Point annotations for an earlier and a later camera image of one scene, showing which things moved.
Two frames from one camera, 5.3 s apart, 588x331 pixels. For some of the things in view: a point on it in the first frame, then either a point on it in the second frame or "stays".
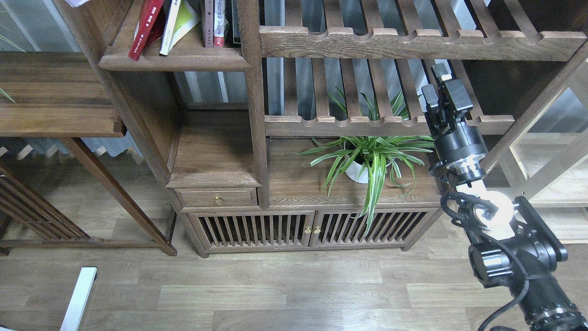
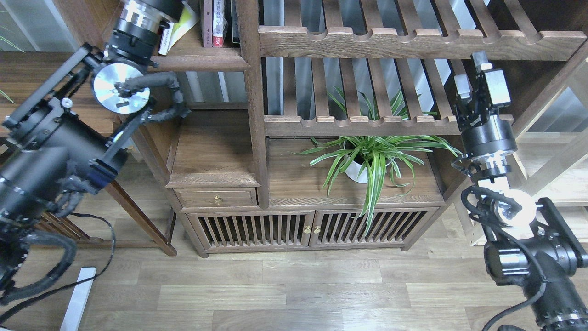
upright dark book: [236, 22] stays
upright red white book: [220, 24] stays
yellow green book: [182, 17] stays
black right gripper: [461, 145] -> [487, 137]
